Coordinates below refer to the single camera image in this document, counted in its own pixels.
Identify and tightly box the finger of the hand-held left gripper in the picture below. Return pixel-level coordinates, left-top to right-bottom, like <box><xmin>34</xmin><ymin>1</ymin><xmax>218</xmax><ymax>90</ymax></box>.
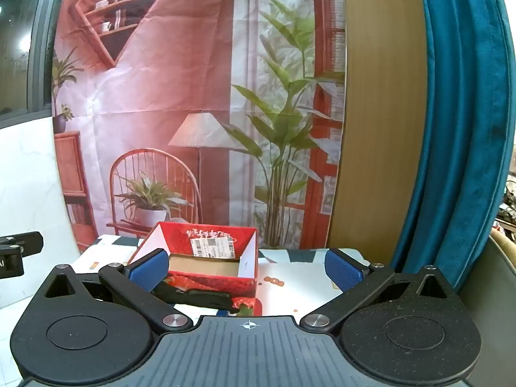
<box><xmin>0</xmin><ymin>232</ymin><xmax>44</xmax><ymax>255</ymax></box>

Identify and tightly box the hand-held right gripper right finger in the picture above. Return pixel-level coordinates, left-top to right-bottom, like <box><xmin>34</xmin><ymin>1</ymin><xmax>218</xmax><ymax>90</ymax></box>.
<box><xmin>299</xmin><ymin>249</ymin><xmax>459</xmax><ymax>332</ymax></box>

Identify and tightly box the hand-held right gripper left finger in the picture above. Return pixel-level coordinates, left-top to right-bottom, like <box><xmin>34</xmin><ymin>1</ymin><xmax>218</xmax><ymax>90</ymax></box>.
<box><xmin>37</xmin><ymin>249</ymin><xmax>193</xmax><ymax>333</ymax></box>

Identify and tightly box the red strawberry print cardboard box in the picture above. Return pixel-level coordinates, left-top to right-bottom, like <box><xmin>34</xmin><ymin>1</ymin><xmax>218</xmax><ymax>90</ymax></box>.
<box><xmin>128</xmin><ymin>222</ymin><xmax>263</xmax><ymax>317</ymax></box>

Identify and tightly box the black dotted sock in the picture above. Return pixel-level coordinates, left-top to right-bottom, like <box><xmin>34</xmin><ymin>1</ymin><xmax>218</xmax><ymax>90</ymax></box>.
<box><xmin>152</xmin><ymin>281</ymin><xmax>243</xmax><ymax>316</ymax></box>

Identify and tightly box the wooden board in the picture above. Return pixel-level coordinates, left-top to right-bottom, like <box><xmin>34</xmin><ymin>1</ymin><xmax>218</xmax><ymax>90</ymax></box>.
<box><xmin>328</xmin><ymin>0</ymin><xmax>428</xmax><ymax>251</ymax></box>

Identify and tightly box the teal curtain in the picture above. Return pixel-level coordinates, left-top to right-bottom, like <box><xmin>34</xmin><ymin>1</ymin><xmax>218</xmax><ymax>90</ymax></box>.
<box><xmin>389</xmin><ymin>0</ymin><xmax>516</xmax><ymax>291</ymax></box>

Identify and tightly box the dark window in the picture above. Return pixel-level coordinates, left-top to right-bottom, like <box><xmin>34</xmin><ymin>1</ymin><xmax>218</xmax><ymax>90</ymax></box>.
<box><xmin>0</xmin><ymin>0</ymin><xmax>65</xmax><ymax>125</ymax></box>

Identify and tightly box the printed room scene wall tapestry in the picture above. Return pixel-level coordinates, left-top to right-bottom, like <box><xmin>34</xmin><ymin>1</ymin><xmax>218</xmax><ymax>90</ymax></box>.
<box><xmin>52</xmin><ymin>0</ymin><xmax>347</xmax><ymax>253</ymax></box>

